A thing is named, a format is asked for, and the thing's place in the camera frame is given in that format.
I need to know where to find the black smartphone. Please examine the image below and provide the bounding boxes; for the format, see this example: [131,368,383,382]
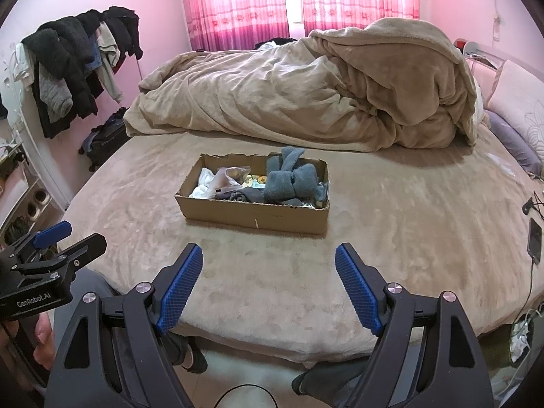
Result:
[527,217,544,261]

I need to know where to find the grey sock bundle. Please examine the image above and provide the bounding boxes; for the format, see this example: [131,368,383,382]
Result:
[262,146,329,205]

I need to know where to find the clear plastic snack bag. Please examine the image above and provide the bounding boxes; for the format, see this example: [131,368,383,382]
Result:
[208,166,256,198]

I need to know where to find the dark clothes heap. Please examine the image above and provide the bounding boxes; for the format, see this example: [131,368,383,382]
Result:
[254,37,300,51]

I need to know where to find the white charging cable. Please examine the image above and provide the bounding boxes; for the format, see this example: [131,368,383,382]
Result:
[498,255,541,351]

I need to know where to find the black charger cable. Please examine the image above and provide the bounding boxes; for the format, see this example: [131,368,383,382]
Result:
[522,191,544,222]

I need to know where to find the grey hanging sweater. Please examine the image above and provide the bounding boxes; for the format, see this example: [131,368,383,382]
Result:
[39,65,74,123]

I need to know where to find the person's left hand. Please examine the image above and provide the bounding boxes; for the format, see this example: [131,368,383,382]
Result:
[0,311,57,375]

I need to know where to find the pair of light shoes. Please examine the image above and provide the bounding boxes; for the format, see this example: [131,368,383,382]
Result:
[24,190,48,218]

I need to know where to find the metal bed headboard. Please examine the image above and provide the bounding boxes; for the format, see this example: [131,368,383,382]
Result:
[453,37,508,109]

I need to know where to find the black floor cable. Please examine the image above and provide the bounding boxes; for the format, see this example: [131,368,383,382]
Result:
[216,384,280,408]

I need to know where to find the white wall cord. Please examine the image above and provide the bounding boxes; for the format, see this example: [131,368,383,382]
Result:
[488,0,504,44]

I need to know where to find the pink flowered curtain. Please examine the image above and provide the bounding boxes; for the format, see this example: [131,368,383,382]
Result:
[300,0,422,38]
[177,0,290,52]

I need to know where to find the purple pillow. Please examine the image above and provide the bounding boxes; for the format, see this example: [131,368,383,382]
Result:
[483,109,542,176]

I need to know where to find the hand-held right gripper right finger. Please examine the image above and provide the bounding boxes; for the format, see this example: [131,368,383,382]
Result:
[335,242,496,408]

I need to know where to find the cluttered bedside table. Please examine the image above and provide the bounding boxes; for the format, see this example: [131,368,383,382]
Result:
[507,309,544,385]

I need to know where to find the pink flower-print pillow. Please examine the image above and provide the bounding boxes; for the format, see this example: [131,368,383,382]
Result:
[486,58,544,171]

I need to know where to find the white shoe rack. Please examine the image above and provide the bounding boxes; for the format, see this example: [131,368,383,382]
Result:
[0,138,71,245]

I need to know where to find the black suitcase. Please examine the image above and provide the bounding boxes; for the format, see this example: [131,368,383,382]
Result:
[78,107,129,173]

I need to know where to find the white sock bundle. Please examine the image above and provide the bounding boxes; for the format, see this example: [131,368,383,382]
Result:
[189,168,222,199]

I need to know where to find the beige hanging shirt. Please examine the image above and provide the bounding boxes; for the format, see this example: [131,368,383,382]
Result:
[94,22,125,103]

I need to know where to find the dark grey cloth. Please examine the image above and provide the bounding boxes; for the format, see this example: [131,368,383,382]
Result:
[219,186,266,204]

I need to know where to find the black hanging coat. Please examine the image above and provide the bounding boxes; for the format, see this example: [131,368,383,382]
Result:
[101,5,144,61]

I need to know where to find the blue jeans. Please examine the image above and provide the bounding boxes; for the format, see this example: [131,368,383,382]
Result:
[86,46,103,78]

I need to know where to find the beige fleece duvet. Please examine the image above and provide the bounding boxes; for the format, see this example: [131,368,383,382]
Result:
[123,17,480,154]

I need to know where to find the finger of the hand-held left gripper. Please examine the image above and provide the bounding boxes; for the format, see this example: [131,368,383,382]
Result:
[12,233,108,283]
[0,221,72,262]

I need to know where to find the bed with beige sheet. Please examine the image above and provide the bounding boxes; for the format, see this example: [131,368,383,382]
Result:
[55,130,544,368]

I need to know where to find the cardboard box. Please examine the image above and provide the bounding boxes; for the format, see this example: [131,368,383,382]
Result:
[174,152,331,236]

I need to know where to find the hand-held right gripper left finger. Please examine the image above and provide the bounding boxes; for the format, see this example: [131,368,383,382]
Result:
[45,243,204,408]

